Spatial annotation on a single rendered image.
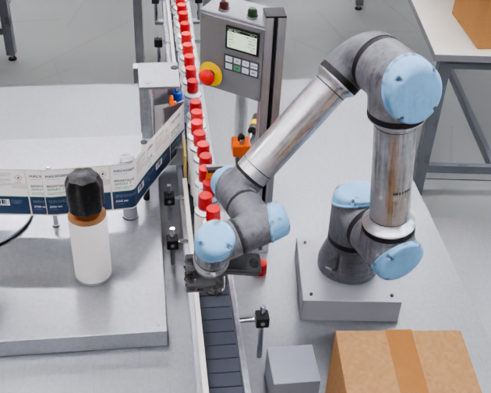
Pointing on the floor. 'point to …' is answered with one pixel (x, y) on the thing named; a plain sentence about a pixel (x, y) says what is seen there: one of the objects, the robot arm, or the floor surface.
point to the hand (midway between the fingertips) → (215, 285)
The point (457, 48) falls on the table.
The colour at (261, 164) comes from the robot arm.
